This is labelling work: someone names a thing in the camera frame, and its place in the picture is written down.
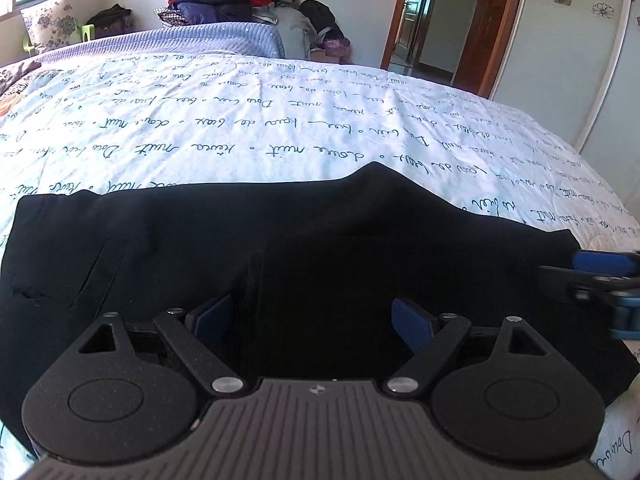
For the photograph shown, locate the pile of clothes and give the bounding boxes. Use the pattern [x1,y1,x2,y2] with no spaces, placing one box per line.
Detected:
[154,0,352,64]

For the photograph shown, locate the floral pillow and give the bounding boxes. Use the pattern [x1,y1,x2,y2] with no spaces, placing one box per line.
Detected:
[21,0,81,54]

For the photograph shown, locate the black bag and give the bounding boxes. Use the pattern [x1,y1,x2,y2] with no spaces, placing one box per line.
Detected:
[88,3,134,39]

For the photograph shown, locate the brown wooden door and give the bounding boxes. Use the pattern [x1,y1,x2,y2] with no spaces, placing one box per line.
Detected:
[381,0,522,98]

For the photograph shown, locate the white sliding wardrobe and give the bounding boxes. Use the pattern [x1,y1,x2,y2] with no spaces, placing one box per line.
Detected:
[494,0,639,208]

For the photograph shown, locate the light blue script bedsheet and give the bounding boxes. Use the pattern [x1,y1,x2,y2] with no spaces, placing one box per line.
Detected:
[0,49,640,480]

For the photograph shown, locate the purple blue blanket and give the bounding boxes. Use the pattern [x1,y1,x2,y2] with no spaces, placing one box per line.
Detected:
[32,22,285,63]

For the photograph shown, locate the black pants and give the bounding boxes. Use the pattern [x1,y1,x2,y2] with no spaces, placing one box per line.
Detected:
[1,162,639,440]

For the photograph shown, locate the green chair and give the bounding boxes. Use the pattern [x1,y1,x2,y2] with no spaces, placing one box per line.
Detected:
[22,24,96,56]

